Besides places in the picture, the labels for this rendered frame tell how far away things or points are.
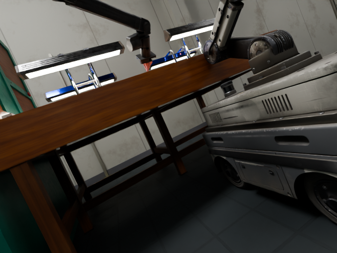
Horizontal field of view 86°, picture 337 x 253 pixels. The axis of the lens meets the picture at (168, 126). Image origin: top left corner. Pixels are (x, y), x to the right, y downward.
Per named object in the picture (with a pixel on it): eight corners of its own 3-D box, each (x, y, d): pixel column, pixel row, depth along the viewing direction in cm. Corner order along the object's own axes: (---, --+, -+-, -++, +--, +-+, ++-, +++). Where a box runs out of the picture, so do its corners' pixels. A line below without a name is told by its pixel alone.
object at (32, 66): (125, 47, 120) (120, 37, 119) (17, 75, 97) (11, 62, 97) (123, 53, 127) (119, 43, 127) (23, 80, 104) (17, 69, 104)
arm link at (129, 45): (149, 21, 89) (139, 19, 94) (130, 27, 84) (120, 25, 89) (153, 46, 97) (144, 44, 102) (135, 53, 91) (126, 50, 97)
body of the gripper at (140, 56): (135, 58, 104) (134, 45, 99) (151, 53, 108) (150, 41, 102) (140, 63, 100) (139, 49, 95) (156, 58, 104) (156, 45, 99)
